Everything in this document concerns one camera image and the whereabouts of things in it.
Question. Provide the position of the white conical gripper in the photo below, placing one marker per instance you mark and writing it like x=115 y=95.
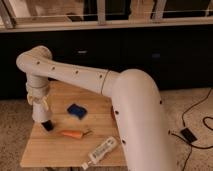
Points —
x=41 y=111

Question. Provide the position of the orange carrot toy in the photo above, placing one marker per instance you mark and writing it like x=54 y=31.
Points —
x=75 y=133

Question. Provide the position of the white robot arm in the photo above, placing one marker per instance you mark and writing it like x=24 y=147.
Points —
x=139 y=112

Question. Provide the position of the black cabinet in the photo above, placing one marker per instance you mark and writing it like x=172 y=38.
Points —
x=175 y=57

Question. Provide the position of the black power adapter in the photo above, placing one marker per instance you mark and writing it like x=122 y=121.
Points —
x=188 y=135

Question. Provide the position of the blue eraser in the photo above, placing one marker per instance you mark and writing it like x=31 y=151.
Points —
x=77 y=111

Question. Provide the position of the clear plastic bottle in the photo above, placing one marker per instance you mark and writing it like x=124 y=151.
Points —
x=100 y=151

